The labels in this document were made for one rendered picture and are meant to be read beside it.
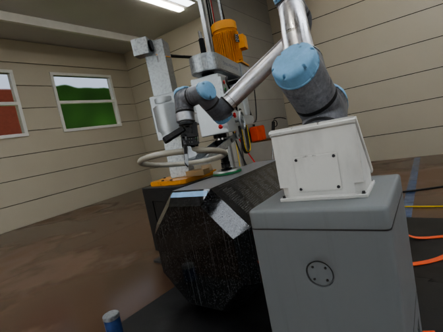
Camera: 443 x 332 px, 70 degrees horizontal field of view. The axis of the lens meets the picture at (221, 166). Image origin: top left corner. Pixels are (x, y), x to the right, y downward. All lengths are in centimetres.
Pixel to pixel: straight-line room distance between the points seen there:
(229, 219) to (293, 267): 83
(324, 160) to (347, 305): 41
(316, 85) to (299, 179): 29
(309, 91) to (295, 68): 9
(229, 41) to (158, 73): 70
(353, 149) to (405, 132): 583
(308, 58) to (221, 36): 202
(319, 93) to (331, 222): 40
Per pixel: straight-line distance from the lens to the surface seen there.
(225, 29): 302
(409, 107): 674
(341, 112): 114
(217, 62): 233
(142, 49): 305
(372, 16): 694
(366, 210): 89
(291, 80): 101
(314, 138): 98
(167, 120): 292
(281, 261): 102
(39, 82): 858
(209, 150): 155
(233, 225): 177
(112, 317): 222
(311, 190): 100
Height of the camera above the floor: 110
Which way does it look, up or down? 6 degrees down
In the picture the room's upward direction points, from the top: 11 degrees counter-clockwise
